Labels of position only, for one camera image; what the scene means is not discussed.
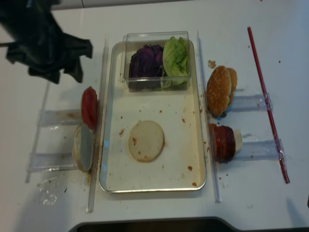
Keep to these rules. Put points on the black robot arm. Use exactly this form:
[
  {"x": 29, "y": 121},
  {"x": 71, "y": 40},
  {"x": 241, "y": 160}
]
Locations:
[{"x": 10, "y": 8}]

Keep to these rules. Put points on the clear channel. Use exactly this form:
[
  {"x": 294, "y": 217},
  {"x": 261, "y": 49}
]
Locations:
[
  {"x": 262, "y": 150},
  {"x": 48, "y": 118},
  {"x": 39, "y": 162},
  {"x": 260, "y": 102}
]

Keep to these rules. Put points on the right lower clear channel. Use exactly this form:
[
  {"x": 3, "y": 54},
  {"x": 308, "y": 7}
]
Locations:
[{"x": 262, "y": 150}]

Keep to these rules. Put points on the left upper clear channel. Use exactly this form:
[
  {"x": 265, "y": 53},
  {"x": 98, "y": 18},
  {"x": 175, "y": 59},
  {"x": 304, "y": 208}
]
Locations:
[{"x": 48, "y": 118}]

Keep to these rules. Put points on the red tomato slices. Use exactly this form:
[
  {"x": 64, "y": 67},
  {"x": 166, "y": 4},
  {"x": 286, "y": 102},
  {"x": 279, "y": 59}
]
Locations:
[{"x": 89, "y": 108}]

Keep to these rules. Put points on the right upper clear channel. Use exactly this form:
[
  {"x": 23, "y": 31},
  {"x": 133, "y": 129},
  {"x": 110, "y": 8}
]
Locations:
[{"x": 260, "y": 102}]

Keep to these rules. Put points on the long clear rail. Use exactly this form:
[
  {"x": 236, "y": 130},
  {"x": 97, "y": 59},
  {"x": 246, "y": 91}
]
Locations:
[
  {"x": 214, "y": 174},
  {"x": 96, "y": 147}
]

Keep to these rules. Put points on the green lettuce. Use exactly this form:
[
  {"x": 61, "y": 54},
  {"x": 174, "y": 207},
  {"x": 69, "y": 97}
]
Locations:
[{"x": 175, "y": 60}]

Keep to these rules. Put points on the purple lettuce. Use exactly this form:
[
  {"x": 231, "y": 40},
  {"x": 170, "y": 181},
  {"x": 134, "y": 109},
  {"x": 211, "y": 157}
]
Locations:
[{"x": 146, "y": 64}]

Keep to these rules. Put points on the white cheese slice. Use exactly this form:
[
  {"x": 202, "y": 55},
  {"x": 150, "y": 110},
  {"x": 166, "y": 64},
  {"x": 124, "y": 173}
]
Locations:
[{"x": 238, "y": 140}]

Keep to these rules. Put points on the bun bottom slice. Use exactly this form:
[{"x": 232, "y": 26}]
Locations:
[{"x": 146, "y": 141}]

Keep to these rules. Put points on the sesame bun top front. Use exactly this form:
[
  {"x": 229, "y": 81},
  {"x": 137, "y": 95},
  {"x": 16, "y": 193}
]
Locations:
[{"x": 218, "y": 91}]

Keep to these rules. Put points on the red meat patty stack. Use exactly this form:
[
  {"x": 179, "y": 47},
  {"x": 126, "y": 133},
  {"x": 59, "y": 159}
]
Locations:
[{"x": 223, "y": 143}]

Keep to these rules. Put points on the metal baking tray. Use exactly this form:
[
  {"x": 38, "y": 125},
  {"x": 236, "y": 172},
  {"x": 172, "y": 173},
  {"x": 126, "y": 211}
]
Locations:
[{"x": 181, "y": 165}]

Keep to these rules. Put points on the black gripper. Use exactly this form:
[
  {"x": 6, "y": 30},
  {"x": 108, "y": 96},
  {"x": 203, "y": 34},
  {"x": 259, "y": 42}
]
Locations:
[{"x": 41, "y": 45}]

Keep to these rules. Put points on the clear plastic container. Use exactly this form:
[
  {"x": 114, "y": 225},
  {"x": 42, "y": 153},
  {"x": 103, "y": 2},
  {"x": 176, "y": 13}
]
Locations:
[{"x": 132, "y": 42}]

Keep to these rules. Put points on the red straw rod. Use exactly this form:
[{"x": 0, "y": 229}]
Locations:
[{"x": 279, "y": 148}]

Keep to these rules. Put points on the right long clear rail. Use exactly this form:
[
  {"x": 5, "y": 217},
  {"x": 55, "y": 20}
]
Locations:
[{"x": 214, "y": 174}]

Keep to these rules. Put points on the left lower clear channel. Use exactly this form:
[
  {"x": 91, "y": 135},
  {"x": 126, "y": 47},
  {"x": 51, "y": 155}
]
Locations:
[{"x": 39, "y": 162}]

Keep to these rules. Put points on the left long clear rail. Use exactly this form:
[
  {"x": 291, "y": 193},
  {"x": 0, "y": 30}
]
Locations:
[{"x": 96, "y": 147}]

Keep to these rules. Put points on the bun top behind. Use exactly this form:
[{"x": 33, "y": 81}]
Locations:
[{"x": 234, "y": 79}]

